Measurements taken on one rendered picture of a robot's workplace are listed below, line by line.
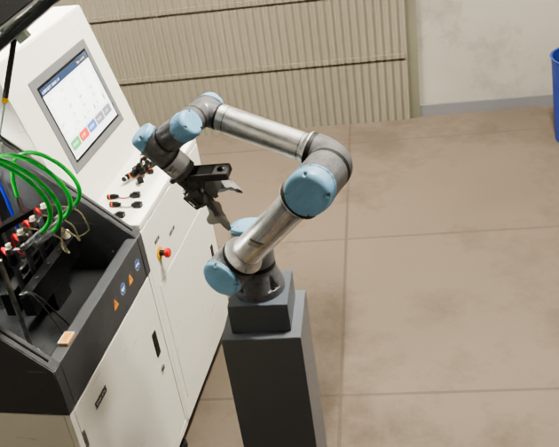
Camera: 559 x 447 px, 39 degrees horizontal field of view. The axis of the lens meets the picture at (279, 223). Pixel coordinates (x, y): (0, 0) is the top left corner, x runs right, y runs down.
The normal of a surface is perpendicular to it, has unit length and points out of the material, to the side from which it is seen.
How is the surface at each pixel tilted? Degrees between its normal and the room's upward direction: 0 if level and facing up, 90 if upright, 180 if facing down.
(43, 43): 76
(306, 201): 85
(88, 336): 90
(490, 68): 90
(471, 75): 90
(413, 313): 0
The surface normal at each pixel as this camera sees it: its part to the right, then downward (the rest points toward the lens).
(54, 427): -0.18, 0.52
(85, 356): 0.97, -0.01
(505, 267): -0.13, -0.85
